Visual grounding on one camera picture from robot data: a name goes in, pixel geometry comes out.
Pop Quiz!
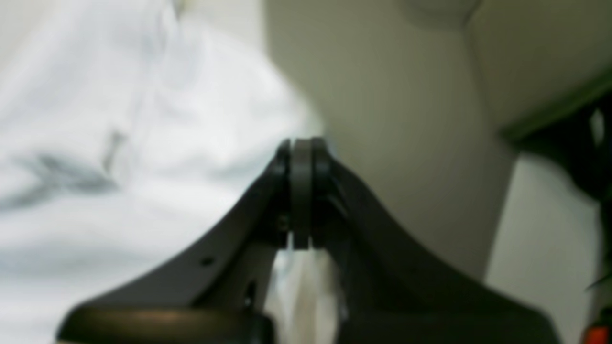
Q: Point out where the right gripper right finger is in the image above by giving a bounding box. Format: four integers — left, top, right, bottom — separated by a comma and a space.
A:
302, 139, 559, 344

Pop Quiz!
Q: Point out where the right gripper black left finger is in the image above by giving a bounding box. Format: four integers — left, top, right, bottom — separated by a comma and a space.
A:
56, 140, 290, 344

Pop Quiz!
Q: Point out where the white t-shirt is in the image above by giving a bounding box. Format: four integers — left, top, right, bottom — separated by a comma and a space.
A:
1, 0, 324, 344

